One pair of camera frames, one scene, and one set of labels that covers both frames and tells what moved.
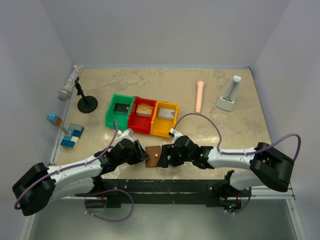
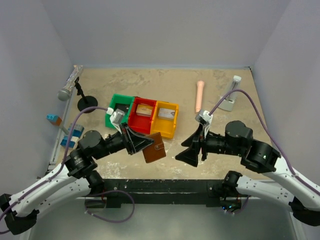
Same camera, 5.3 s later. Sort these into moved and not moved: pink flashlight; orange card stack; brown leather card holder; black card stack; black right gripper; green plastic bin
Moved: black right gripper; brown leather card holder
Not moved: pink flashlight; orange card stack; green plastic bin; black card stack
